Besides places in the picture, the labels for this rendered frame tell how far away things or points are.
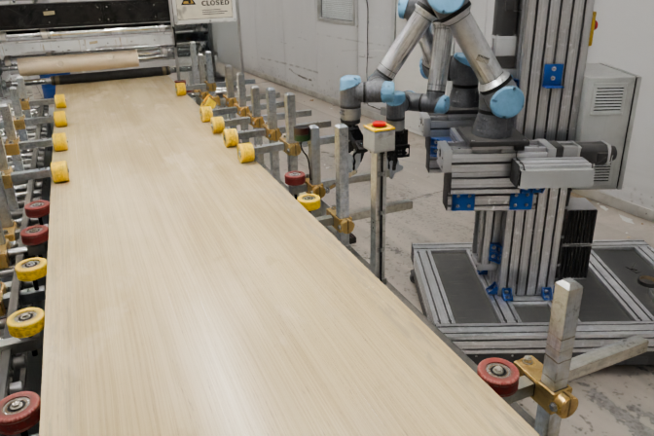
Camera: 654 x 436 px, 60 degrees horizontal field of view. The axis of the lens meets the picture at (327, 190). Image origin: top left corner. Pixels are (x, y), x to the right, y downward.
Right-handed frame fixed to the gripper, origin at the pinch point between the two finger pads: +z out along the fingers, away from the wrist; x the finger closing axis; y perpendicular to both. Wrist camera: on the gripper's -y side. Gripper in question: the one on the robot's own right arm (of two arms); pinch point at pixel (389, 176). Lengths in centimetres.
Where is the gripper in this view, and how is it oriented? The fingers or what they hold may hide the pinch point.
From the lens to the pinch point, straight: 240.1
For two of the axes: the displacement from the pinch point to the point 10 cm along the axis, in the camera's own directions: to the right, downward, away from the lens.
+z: 0.2, 9.3, 3.7
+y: 9.2, -1.7, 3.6
